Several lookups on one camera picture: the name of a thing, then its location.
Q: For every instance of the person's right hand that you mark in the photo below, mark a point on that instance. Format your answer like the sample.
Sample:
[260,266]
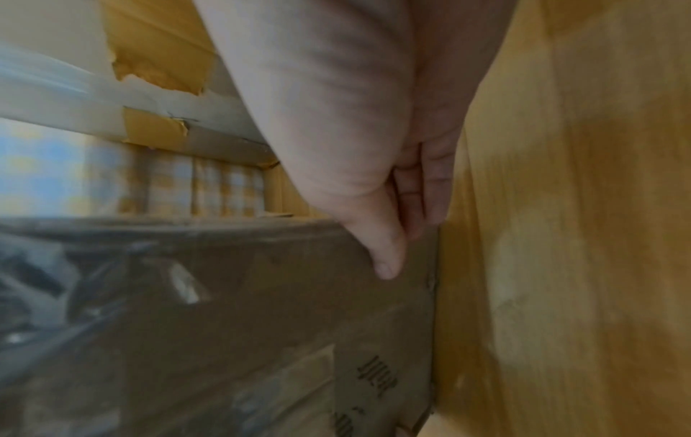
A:
[334,106]

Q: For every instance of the small plain cardboard box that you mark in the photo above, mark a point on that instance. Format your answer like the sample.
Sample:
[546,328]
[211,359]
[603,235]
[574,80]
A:
[243,320]

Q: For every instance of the cardboard box with white label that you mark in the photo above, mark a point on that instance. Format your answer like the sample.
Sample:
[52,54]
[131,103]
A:
[81,85]

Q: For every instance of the yellow white checked cloth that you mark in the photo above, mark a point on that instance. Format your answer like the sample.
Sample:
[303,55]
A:
[54,170]

